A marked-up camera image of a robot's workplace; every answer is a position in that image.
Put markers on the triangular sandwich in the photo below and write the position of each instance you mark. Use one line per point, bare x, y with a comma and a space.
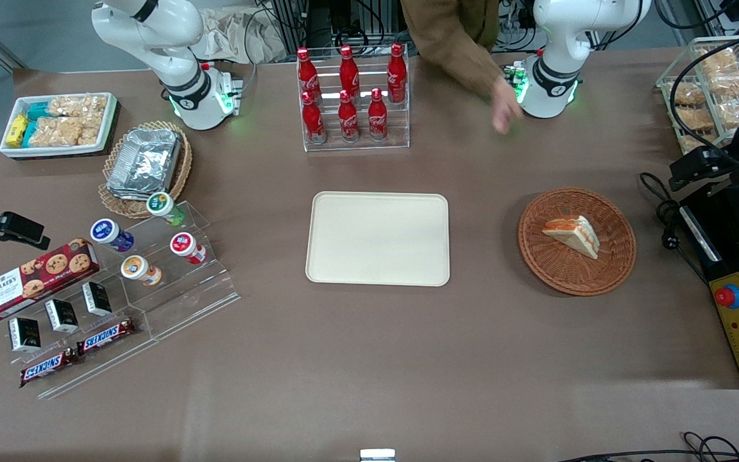
575, 234

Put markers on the brown sleeved left forearm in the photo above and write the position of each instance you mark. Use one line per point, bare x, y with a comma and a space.
453, 45

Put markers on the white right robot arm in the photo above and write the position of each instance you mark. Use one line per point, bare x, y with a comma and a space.
170, 38

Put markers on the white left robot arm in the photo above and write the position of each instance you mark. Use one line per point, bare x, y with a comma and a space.
568, 38

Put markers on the white rectangular snack tray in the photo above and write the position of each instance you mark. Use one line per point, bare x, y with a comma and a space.
7, 151

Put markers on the small light wicker basket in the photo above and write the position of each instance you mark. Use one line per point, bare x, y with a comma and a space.
126, 206

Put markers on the large brown wicker basket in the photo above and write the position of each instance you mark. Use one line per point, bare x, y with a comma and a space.
568, 273

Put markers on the beige plastic tray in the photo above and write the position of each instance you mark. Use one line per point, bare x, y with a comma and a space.
376, 240

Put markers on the person left hand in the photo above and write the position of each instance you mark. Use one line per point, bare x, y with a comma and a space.
507, 106

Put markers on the red Walkers cookie box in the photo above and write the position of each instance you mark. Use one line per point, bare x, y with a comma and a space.
29, 282

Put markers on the black appliance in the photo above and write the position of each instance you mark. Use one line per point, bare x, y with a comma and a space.
732, 250

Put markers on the blue lid yogurt bottle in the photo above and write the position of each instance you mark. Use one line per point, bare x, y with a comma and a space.
106, 231

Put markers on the yellow snack packet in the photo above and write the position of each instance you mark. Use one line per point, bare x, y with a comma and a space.
16, 130

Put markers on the small black box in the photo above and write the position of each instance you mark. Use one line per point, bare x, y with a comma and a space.
97, 298
24, 333
61, 316

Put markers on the rice cracker bag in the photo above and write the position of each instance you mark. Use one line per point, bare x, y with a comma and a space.
77, 106
55, 131

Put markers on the teal snack packet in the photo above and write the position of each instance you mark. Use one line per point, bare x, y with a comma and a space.
37, 110

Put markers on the orange lid yogurt bottle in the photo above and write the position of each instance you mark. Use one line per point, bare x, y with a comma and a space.
135, 266

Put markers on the Snickers bar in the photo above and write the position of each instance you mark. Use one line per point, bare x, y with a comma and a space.
47, 367
105, 336

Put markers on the stack of foil containers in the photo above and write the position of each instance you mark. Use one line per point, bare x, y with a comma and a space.
145, 163

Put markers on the green lid yogurt bottle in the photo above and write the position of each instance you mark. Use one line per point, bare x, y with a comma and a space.
161, 204

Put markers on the red lid yogurt bottle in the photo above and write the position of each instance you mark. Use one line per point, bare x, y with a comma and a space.
183, 244

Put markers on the clear acrylic stepped display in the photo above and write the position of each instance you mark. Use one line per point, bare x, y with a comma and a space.
183, 301

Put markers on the red cola bottle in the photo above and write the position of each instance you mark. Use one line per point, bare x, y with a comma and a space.
377, 119
396, 74
348, 120
308, 74
348, 70
312, 122

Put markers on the clear acrylic bottle rack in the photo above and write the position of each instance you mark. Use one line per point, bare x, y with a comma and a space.
356, 146

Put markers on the clear rack with metal frame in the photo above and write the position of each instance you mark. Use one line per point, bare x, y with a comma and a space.
664, 83

